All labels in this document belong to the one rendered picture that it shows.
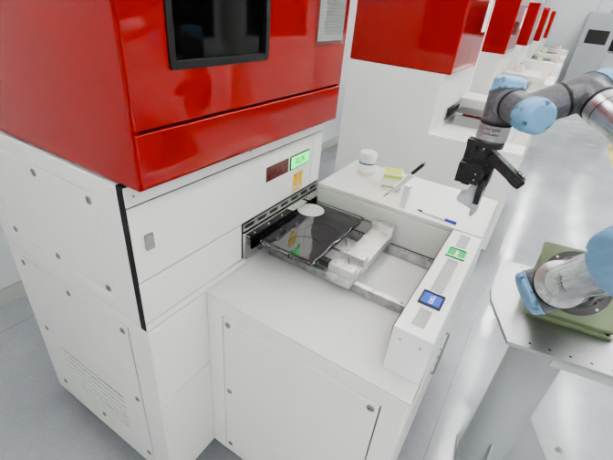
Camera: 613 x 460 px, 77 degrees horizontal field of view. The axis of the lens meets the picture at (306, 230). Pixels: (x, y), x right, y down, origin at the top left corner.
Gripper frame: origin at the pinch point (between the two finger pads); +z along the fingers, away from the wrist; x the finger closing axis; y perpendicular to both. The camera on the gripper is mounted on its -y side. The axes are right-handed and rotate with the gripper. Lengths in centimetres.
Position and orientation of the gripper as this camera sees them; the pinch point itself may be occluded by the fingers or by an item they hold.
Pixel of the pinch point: (473, 212)
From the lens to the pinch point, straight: 117.7
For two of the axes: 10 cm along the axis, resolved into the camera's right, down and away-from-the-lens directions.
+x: -5.3, 3.9, -7.5
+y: -8.4, -3.4, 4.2
